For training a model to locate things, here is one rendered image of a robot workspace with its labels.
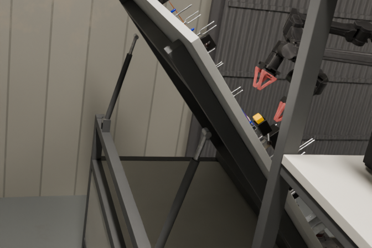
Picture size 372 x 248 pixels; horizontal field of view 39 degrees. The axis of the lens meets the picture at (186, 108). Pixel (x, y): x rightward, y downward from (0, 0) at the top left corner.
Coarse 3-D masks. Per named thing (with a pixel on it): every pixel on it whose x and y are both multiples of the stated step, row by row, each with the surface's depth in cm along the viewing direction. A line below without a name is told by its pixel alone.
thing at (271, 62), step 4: (272, 52) 205; (268, 56) 206; (272, 56) 204; (276, 56) 204; (280, 56) 204; (268, 60) 205; (272, 60) 204; (276, 60) 204; (280, 60) 205; (268, 64) 204; (272, 64) 204; (276, 64) 204; (268, 68) 202; (272, 68) 202; (276, 68) 205; (276, 72) 203
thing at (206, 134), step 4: (204, 128) 126; (204, 132) 125; (208, 132) 124; (204, 136) 125; (208, 136) 124; (200, 140) 126; (204, 140) 125; (200, 144) 126; (204, 144) 126; (200, 148) 126; (196, 152) 127; (200, 152) 126; (196, 156) 127; (196, 160) 127
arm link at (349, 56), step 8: (328, 48) 198; (296, 56) 205; (328, 56) 198; (336, 56) 196; (344, 56) 194; (352, 56) 192; (360, 56) 191; (368, 56) 189; (360, 64) 191; (368, 64) 190
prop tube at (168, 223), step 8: (192, 160) 127; (192, 168) 127; (184, 176) 128; (192, 176) 128; (184, 184) 128; (184, 192) 129; (176, 200) 130; (176, 208) 130; (168, 216) 131; (176, 216) 131; (168, 224) 131; (168, 232) 132; (160, 240) 133
